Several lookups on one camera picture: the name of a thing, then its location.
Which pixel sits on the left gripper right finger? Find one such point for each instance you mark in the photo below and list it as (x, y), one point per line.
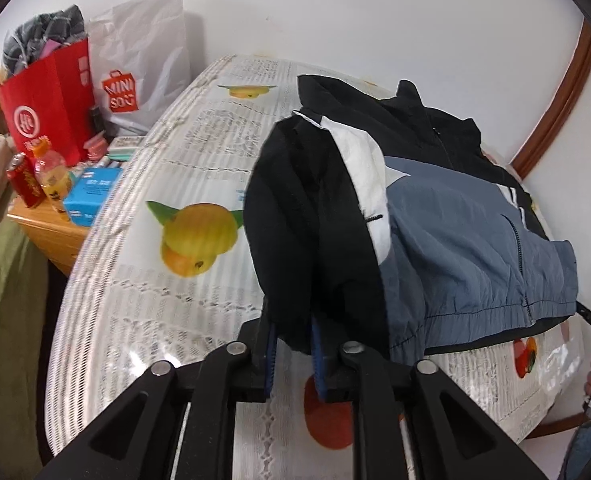
(413, 421)

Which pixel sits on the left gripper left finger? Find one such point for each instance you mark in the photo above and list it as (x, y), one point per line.
(175, 422)

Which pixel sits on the black white blue jacket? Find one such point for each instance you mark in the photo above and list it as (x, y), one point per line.
(382, 221)

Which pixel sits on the person leg in jeans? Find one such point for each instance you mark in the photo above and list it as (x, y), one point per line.
(578, 453)

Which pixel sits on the fruit pattern table cloth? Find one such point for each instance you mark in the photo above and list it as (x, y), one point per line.
(140, 293)

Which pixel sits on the green cloth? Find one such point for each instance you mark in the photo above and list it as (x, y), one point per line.
(23, 293)

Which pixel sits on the wooden nightstand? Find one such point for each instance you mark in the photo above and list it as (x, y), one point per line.
(59, 240)

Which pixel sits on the blue tissue box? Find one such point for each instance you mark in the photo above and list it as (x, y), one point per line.
(89, 193)

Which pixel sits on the orange drink bottle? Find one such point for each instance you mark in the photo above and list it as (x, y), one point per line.
(51, 170)

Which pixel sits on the red paper bag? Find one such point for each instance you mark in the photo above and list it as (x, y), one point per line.
(52, 99)

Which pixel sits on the white Miniso paper bag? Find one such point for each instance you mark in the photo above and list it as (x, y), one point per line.
(139, 61)

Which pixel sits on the grey plaid cloth in bag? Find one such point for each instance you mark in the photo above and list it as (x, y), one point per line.
(40, 37)

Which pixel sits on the brown wooden door frame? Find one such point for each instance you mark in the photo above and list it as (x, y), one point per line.
(560, 107)

